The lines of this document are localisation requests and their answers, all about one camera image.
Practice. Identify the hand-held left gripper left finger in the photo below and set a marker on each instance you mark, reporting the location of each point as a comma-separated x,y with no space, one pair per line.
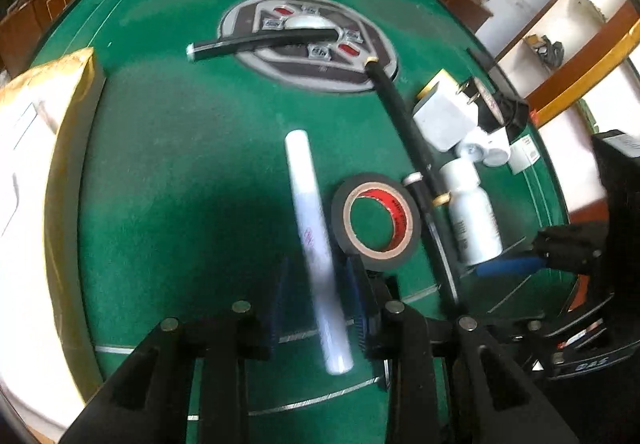
281,304

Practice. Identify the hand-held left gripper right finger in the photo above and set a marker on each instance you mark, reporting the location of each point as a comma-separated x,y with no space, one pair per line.
356,294

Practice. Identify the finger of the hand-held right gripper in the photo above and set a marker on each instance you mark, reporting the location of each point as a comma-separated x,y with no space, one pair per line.
505,268

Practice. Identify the large white bottle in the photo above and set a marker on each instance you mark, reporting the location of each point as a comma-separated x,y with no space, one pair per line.
472,224

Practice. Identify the white plastic tube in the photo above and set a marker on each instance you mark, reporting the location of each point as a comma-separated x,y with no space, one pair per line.
310,224

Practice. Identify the black rod pale end caps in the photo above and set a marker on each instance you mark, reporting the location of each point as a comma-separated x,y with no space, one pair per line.
250,42

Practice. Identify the gold lined box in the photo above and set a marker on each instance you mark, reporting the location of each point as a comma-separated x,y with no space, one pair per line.
30,174

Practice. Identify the black tape roll red core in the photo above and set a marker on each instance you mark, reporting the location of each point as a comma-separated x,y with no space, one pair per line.
340,219

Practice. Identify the small white carton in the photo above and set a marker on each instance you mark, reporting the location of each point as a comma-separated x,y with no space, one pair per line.
522,154

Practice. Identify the red plastic bag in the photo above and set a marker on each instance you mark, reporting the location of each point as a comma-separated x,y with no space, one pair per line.
533,115

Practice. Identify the black plastic object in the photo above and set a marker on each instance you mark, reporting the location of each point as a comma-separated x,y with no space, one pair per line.
505,116

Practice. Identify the wooden shelf unit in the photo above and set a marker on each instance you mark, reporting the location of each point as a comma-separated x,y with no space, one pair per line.
590,59

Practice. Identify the white charger adapter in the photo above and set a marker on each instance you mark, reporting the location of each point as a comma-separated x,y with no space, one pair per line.
440,121

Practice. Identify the grey crumpled cloth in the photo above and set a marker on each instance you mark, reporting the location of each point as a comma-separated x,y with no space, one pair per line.
547,51

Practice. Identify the table centre control panel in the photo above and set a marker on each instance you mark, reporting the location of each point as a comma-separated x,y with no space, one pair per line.
300,74

